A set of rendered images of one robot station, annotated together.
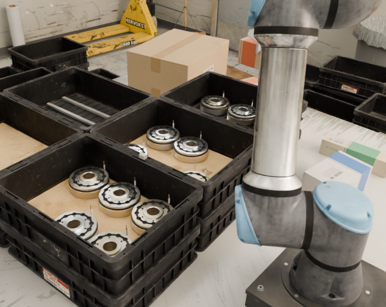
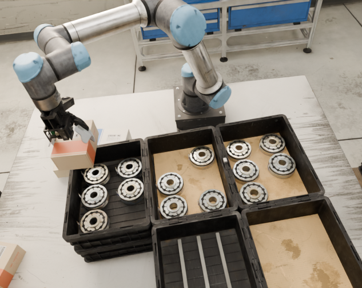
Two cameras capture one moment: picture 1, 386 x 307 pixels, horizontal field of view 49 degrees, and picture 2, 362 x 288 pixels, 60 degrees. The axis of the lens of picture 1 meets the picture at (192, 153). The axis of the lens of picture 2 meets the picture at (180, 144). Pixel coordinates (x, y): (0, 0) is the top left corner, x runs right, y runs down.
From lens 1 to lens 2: 1.59 m
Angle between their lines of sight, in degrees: 85
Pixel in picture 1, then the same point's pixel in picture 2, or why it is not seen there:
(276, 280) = (211, 111)
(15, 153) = (287, 273)
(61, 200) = (275, 196)
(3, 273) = not seen: hidden behind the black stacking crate
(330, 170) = (111, 139)
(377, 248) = (142, 118)
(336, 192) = not seen: hidden behind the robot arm
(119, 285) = (277, 129)
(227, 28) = not seen: outside the picture
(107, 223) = (261, 166)
